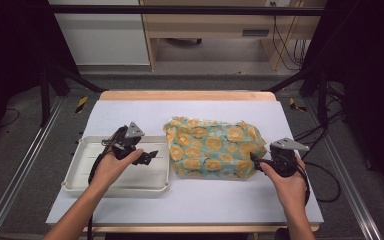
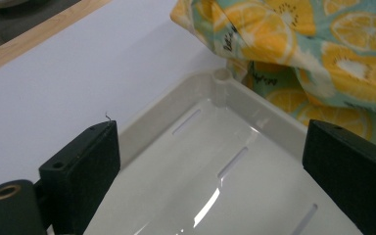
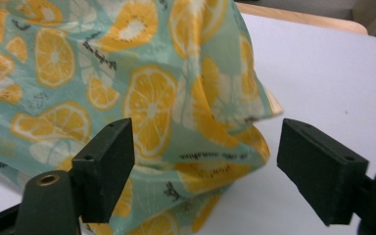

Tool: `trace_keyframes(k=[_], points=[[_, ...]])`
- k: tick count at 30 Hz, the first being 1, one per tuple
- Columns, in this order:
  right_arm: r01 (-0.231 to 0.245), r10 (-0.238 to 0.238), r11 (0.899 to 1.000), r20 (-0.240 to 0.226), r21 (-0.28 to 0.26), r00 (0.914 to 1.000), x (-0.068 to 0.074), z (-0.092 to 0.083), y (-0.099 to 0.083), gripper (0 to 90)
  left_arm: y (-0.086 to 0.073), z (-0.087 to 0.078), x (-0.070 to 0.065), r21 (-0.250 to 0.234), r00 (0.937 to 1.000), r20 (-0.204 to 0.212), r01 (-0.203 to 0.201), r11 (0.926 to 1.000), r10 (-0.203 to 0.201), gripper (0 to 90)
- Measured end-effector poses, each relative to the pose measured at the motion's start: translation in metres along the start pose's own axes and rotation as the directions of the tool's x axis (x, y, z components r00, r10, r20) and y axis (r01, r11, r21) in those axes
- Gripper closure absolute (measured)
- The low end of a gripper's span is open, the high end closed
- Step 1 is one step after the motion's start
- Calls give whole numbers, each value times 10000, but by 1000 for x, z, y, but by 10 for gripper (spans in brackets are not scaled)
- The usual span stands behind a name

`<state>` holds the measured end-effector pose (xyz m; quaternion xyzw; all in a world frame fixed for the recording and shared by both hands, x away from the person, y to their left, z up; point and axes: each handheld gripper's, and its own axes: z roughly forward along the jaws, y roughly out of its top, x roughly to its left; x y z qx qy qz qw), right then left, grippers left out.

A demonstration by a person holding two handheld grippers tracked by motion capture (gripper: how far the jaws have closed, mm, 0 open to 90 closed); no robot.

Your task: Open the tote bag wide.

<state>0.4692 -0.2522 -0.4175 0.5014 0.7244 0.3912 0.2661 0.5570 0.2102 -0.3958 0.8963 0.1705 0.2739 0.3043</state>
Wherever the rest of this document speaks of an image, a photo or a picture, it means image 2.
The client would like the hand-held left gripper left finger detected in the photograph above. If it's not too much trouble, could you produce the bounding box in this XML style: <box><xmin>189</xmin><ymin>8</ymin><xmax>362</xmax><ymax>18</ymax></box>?
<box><xmin>38</xmin><ymin>119</ymin><xmax>121</xmax><ymax>235</ymax></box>

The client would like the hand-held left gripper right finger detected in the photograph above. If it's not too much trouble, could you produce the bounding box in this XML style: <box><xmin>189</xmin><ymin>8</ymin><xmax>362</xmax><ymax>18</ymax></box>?
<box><xmin>302</xmin><ymin>118</ymin><xmax>376</xmax><ymax>235</ymax></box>

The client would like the white plastic tray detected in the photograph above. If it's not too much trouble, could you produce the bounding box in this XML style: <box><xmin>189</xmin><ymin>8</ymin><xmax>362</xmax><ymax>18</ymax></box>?
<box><xmin>83</xmin><ymin>68</ymin><xmax>365</xmax><ymax>235</ymax></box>

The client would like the lemon print cloth bag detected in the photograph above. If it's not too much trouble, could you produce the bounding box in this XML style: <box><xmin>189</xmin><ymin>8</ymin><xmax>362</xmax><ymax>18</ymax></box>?
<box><xmin>169</xmin><ymin>0</ymin><xmax>376</xmax><ymax>151</ymax></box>

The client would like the white table cover sheet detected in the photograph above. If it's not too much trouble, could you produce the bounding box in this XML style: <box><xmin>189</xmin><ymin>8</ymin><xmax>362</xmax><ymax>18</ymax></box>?
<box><xmin>0</xmin><ymin>0</ymin><xmax>229</xmax><ymax>197</ymax></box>

